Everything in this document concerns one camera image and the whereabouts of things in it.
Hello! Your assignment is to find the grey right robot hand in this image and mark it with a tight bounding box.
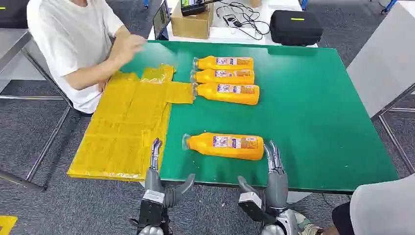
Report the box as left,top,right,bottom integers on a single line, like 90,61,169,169
237,140,289,212

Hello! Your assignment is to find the person's right hand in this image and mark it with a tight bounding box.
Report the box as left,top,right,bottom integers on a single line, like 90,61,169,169
117,33,147,65

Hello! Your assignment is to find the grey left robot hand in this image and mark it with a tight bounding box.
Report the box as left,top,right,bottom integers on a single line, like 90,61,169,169
144,138,196,209

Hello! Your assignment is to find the orange drink bottle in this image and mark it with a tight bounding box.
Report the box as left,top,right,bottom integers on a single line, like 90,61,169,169
190,69,255,85
182,132,265,162
193,55,254,71
192,82,260,106

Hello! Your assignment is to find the dark tablet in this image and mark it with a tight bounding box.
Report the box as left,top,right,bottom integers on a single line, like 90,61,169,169
152,0,172,42

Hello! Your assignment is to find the yellow plastic sheet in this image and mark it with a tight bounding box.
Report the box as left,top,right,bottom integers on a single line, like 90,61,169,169
67,63,194,183

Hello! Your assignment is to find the person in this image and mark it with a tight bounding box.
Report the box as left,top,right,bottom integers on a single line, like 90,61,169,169
292,173,415,235
26,0,147,115

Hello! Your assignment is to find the cardboard box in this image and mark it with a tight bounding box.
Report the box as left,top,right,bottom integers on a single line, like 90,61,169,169
170,2,215,40

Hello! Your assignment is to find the green table mat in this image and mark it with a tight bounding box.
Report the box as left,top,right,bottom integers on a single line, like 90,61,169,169
120,40,399,195

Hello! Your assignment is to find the black electronic device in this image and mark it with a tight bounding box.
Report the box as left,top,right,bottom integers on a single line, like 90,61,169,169
180,0,215,17

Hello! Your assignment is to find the white table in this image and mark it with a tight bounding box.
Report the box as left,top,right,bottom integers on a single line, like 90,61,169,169
147,0,319,48

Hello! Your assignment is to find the smartphone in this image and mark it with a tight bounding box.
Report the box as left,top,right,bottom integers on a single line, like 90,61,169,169
222,13,243,28

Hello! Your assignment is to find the black case with yellow label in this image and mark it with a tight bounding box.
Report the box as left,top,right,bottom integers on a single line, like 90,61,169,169
0,0,30,29

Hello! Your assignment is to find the yellow floor marker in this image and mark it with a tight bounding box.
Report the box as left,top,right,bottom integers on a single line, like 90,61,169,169
0,215,18,235

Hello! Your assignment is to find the black carrying case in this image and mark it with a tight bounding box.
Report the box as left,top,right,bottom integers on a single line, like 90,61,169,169
269,10,324,47

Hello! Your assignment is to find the grey table with metal legs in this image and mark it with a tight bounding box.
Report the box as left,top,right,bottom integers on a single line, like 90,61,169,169
346,0,415,175

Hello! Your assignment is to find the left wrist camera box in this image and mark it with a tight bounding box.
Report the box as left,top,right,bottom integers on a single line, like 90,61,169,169
138,189,165,228

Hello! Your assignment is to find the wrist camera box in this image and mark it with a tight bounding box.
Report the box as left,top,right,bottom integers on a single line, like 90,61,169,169
237,192,270,225
138,189,165,228

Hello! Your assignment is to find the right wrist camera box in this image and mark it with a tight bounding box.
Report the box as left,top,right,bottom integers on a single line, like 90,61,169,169
237,192,270,225

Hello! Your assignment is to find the grey table with metal frame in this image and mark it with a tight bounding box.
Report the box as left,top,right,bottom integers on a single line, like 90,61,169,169
0,28,74,192

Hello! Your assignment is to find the black cable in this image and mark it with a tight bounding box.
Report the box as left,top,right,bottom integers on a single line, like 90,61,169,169
215,1,271,42

